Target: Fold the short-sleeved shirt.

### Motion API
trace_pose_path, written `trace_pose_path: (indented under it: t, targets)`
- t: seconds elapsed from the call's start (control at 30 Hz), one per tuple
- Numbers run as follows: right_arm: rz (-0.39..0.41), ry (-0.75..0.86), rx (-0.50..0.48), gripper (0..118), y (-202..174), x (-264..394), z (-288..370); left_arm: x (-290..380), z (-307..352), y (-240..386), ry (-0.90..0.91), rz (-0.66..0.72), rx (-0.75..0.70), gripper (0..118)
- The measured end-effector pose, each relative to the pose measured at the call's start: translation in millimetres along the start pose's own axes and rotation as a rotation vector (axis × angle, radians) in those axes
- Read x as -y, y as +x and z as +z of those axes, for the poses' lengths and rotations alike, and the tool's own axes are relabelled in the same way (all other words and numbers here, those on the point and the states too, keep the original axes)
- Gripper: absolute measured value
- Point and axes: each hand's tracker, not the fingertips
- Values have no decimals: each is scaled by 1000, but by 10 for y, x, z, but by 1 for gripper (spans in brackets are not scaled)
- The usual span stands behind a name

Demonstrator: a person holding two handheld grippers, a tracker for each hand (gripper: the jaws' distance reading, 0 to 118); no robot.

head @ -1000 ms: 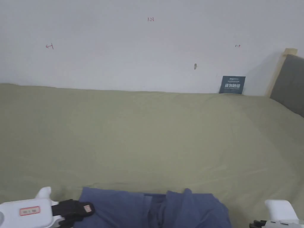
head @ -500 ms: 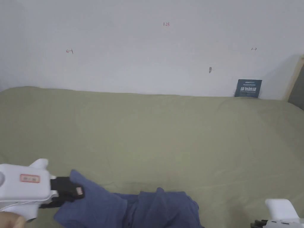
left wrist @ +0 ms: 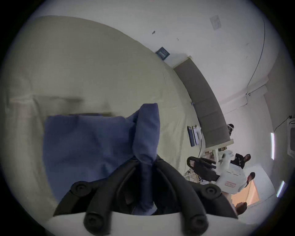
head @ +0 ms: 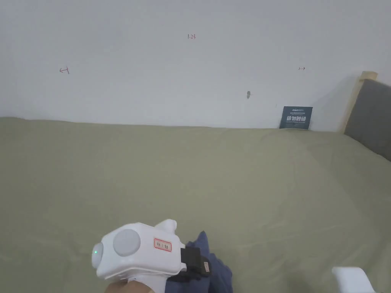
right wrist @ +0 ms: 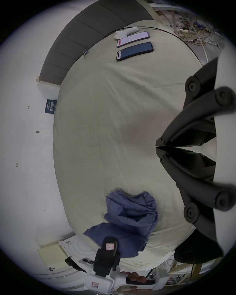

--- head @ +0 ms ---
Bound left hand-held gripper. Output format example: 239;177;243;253
91;219;213;293

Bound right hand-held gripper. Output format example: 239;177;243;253
331;266;375;293

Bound dark blue shirt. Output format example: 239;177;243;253
165;230;233;293

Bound person's left hand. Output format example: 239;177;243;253
105;280;151;293

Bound bed with pale green sheet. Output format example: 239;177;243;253
0;117;391;293

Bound grey padded headboard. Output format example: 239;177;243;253
341;71;391;163

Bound dark blue card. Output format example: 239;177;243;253
279;106;313;130

